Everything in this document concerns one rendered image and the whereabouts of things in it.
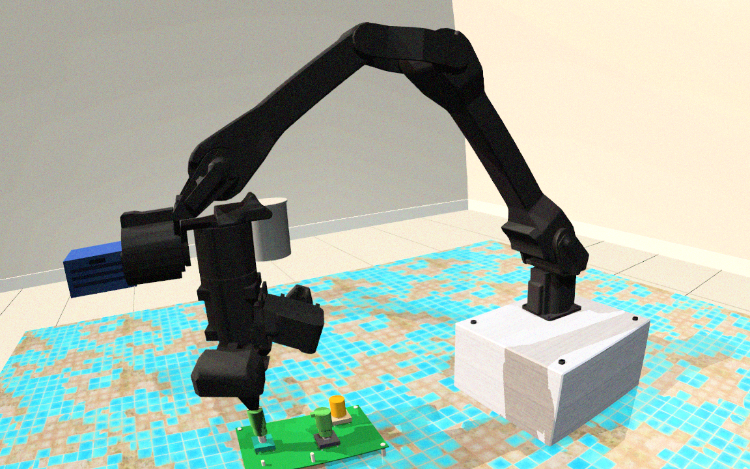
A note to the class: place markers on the green circuit board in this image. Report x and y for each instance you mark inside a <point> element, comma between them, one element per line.
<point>321,437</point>

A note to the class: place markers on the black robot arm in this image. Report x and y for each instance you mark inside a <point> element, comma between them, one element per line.
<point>443,65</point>

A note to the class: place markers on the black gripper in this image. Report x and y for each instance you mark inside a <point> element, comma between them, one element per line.
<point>235,368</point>

